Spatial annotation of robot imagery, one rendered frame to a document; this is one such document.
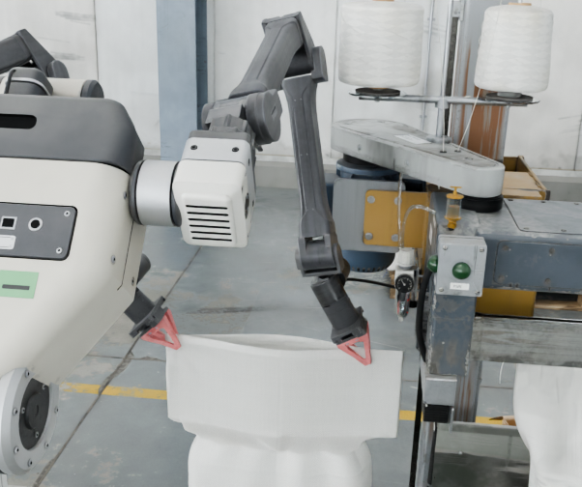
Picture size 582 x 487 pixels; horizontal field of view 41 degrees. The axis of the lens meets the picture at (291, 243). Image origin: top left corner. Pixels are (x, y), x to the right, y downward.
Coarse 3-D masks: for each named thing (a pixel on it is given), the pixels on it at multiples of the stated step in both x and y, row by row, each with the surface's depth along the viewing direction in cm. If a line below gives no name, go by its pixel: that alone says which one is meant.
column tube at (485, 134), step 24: (480, 0) 162; (504, 0) 162; (480, 24) 164; (456, 72) 175; (456, 96) 172; (456, 120) 171; (480, 120) 170; (504, 120) 170; (456, 144) 173; (480, 144) 172; (504, 144) 172; (456, 384) 192; (456, 408) 194; (432, 432) 197
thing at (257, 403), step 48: (192, 336) 159; (240, 336) 161; (288, 336) 161; (192, 384) 163; (240, 384) 159; (288, 384) 157; (336, 384) 158; (384, 384) 158; (192, 432) 163; (240, 432) 163; (288, 432) 161; (336, 432) 162; (384, 432) 162; (192, 480) 162; (240, 480) 160; (288, 480) 158; (336, 480) 158
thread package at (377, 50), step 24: (384, 0) 148; (360, 24) 146; (384, 24) 144; (408, 24) 145; (360, 48) 147; (384, 48) 145; (408, 48) 147; (360, 72) 148; (384, 72) 147; (408, 72) 148
